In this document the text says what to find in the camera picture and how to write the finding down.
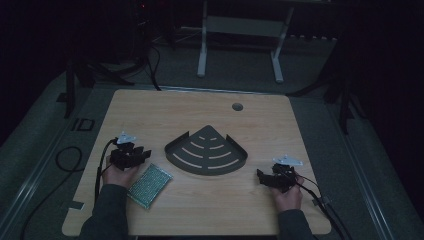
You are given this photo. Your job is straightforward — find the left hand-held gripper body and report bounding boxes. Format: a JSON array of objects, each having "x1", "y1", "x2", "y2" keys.
[{"x1": 109, "y1": 131, "x2": 138, "y2": 172}]

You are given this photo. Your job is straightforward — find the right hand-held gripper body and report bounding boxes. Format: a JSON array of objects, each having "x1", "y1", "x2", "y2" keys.
[{"x1": 271, "y1": 153, "x2": 304, "y2": 194}]

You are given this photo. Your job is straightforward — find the green glittery scrubbing sponge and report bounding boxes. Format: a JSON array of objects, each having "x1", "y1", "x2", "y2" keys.
[{"x1": 126, "y1": 163, "x2": 174, "y2": 210}]

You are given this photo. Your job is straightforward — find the dark grey corner shelf rack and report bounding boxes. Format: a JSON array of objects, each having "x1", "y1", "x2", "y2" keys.
[{"x1": 164, "y1": 124, "x2": 249, "y2": 177}]

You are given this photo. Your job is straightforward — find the person's left hand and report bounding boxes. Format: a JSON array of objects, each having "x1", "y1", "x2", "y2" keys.
[{"x1": 101, "y1": 156, "x2": 141, "y2": 190}]

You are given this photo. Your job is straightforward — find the person's right hand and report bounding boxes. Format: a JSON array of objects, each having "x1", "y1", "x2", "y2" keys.
[{"x1": 269, "y1": 175, "x2": 305, "y2": 213}]

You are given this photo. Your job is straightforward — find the black tripod stand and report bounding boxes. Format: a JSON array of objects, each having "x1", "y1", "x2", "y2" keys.
[
  {"x1": 63, "y1": 49, "x2": 136, "y2": 120},
  {"x1": 286, "y1": 66, "x2": 368, "y2": 136}
]

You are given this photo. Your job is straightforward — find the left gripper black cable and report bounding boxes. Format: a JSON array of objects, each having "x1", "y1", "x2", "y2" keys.
[{"x1": 94, "y1": 137, "x2": 120, "y2": 205}]

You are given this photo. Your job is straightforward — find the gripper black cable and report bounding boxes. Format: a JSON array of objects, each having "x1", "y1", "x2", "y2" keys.
[
  {"x1": 293, "y1": 171, "x2": 355, "y2": 240},
  {"x1": 94, "y1": 137, "x2": 120, "y2": 205}
]

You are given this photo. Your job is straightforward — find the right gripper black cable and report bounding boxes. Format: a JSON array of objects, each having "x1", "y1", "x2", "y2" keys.
[{"x1": 293, "y1": 171, "x2": 355, "y2": 240}]

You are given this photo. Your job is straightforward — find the black looped floor cable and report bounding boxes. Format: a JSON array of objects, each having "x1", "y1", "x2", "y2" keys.
[{"x1": 19, "y1": 145, "x2": 84, "y2": 240}]

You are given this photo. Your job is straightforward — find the black hanging cable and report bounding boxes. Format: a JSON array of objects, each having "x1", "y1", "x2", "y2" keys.
[{"x1": 145, "y1": 43, "x2": 163, "y2": 92}]

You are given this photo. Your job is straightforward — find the white metal desk frame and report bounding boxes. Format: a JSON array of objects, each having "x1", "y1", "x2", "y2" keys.
[{"x1": 196, "y1": 0, "x2": 296, "y2": 84}]

